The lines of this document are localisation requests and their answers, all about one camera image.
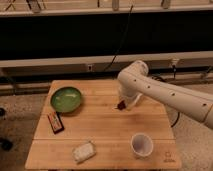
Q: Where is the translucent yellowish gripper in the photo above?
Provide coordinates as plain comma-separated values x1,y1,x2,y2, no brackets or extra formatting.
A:
120,94,141,110

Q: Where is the red pepper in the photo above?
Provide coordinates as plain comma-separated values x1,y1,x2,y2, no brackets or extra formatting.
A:
117,101,126,110

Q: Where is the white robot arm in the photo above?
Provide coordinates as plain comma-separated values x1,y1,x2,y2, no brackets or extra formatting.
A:
117,60,213,130

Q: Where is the white ceramic cup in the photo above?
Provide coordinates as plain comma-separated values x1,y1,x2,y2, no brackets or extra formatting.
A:
130,133,154,158

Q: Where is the wooden table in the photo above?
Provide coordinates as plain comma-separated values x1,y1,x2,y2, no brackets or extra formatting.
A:
25,80,181,170

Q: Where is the green bowl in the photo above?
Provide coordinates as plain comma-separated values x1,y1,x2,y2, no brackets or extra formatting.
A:
50,87,82,113

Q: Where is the white wrapped sponge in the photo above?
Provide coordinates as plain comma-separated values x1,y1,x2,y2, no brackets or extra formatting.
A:
72,141,96,163

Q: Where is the red and black candy bar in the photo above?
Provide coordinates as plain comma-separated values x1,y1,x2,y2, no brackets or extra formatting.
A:
47,112,64,134

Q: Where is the black caster wheel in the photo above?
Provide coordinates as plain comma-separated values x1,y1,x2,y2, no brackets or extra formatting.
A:
0,137,13,151

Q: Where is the black hanging cable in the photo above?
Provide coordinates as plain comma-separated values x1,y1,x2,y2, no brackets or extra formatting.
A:
101,4,135,72

